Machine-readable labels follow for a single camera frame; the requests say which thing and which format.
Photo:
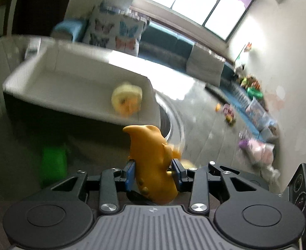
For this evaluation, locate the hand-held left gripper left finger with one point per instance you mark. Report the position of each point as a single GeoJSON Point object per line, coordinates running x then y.
{"type": "Point", "coordinates": [130, 177]}

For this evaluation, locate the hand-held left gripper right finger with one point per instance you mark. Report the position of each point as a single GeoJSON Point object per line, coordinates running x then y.
{"type": "Point", "coordinates": [176, 174]}

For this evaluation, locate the orange rubber toy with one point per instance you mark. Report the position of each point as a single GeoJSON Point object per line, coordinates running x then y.
{"type": "Point", "coordinates": [150, 161]}

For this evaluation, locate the yellow plush toy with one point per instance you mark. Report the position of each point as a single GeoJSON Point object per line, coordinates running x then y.
{"type": "Point", "coordinates": [126, 97]}

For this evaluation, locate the white storage box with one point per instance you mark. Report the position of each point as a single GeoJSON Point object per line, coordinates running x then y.
{"type": "Point", "coordinates": [72, 83]}

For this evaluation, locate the pink plush bag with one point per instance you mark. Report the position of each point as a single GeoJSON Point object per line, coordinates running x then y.
{"type": "Point", "coordinates": [261, 151]}

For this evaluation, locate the purple toy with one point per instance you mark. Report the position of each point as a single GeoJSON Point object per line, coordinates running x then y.
{"type": "Point", "coordinates": [243, 142]}

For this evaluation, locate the green block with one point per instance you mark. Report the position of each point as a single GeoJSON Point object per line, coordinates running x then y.
{"type": "Point", "coordinates": [53, 162]}

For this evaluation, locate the small yellow toy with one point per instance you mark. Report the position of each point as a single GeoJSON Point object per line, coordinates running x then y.
{"type": "Point", "coordinates": [218, 107]}

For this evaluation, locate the pink and yellow toy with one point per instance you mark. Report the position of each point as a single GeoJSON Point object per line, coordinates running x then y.
{"type": "Point", "coordinates": [229, 114]}

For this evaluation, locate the clear plastic bag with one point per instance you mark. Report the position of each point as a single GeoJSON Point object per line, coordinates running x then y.
{"type": "Point", "coordinates": [258, 114]}

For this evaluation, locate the green bowl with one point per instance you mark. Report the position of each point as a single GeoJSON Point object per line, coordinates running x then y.
{"type": "Point", "coordinates": [255, 93]}

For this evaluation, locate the white sofa cushion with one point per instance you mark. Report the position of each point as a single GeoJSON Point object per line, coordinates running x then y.
{"type": "Point", "coordinates": [205, 63]}

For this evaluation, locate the pile of colourful toys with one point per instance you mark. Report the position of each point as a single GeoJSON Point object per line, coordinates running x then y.
{"type": "Point", "coordinates": [249, 81]}

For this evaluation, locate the teal sofa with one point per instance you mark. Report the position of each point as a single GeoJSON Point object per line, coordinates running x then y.
{"type": "Point", "coordinates": [166, 47]}

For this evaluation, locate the butterfly print cushion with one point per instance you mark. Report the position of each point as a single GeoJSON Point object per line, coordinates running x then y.
{"type": "Point", "coordinates": [111, 28]}

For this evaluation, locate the light blue stool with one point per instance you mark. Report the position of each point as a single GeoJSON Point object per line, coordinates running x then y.
{"type": "Point", "coordinates": [68, 28]}

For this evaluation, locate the large window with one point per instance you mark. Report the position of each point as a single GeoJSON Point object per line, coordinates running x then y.
{"type": "Point", "coordinates": [194, 0]}

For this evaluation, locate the dark wooden door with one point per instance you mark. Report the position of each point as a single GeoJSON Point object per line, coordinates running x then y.
{"type": "Point", "coordinates": [39, 5]}

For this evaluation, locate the colourful wall sticker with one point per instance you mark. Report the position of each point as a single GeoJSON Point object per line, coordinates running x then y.
{"type": "Point", "coordinates": [247, 47]}

